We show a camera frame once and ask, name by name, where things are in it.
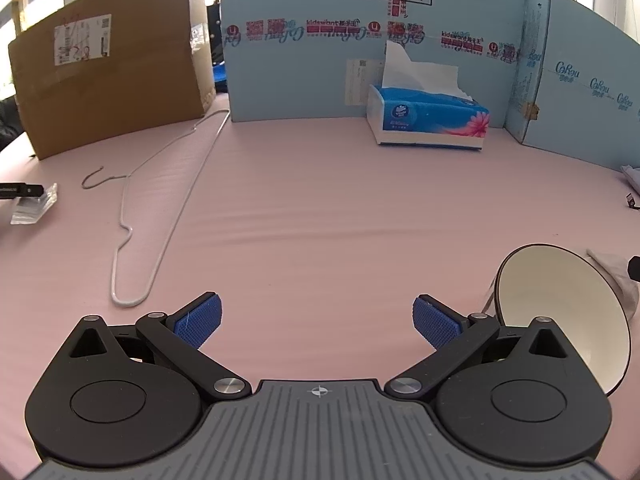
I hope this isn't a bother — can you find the light blue cardboard panel right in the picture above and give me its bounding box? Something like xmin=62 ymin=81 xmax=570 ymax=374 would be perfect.
xmin=504 ymin=0 xmax=639 ymax=169

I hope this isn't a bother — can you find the white cleaning cloth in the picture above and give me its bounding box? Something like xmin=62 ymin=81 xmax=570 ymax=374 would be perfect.
xmin=586 ymin=249 xmax=639 ymax=321

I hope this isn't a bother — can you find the blue tissue box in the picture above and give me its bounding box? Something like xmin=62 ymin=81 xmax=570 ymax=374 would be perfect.
xmin=366 ymin=40 xmax=490 ymax=151

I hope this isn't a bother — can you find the white ceramic bowl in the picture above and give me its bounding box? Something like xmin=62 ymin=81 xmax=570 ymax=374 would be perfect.
xmin=484 ymin=244 xmax=631 ymax=394

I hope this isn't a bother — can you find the light blue cardboard panel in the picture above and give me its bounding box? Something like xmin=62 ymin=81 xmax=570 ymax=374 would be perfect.
xmin=220 ymin=0 xmax=525 ymax=127
xmin=504 ymin=0 xmax=639 ymax=169

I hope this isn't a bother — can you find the clear plastic bag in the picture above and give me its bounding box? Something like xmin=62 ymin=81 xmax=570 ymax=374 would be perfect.
xmin=11 ymin=183 xmax=58 ymax=226

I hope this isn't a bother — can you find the brown cardboard box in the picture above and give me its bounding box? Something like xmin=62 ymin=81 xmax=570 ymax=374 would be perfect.
xmin=9 ymin=0 xmax=215 ymax=159

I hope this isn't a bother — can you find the light blue cardboard panel left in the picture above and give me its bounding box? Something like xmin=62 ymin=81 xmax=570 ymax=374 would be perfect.
xmin=220 ymin=0 xmax=525 ymax=127

